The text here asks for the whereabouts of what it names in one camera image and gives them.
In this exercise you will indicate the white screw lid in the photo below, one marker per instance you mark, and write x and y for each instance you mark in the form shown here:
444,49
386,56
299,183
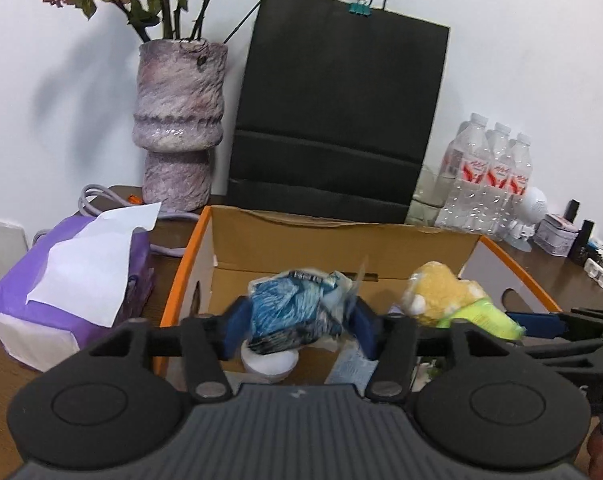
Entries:
271,362

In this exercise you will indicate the mottled purple ceramic vase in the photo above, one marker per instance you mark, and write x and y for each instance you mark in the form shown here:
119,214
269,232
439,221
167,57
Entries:
181,110

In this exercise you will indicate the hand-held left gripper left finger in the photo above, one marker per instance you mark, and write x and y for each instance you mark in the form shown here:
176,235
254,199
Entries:
236,325

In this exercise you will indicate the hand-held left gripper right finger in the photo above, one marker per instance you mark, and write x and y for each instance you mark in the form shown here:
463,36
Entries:
364,327

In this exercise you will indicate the purple tissue pack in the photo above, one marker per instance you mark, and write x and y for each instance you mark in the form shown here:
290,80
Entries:
81,270

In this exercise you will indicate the small grey tin box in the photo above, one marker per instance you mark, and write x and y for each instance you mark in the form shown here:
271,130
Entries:
556,235

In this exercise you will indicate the clear glass jar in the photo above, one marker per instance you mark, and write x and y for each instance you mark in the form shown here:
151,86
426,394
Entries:
426,195

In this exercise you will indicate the short black lipstick tube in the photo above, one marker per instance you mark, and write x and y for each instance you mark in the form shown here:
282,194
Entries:
572,210

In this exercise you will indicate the white plastic pill organiser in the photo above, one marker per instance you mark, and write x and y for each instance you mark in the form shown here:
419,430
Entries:
599,270

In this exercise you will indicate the iridescent plastic bag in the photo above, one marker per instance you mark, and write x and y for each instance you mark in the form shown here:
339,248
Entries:
291,310

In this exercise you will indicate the white robot figure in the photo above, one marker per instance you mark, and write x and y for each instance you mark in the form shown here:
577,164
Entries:
534,205

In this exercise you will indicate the yellow and green plush toy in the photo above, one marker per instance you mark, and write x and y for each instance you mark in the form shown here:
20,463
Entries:
441,290

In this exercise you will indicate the clear water bottle red label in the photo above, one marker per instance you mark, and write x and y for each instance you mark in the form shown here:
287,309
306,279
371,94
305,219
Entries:
519,180
464,160
496,175

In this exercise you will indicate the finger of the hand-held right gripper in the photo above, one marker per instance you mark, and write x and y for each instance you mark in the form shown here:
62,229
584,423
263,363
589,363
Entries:
566,349
536,324

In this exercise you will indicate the red and orange cardboard box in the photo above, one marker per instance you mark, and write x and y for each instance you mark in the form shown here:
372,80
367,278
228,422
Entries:
331,245

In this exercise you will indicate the black paper bag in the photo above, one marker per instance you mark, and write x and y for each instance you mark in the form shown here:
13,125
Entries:
331,110

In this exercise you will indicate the tall black lipstick tube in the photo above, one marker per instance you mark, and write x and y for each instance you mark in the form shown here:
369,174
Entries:
584,240

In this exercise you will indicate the teal binder clip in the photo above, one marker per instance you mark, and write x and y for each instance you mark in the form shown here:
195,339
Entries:
360,8

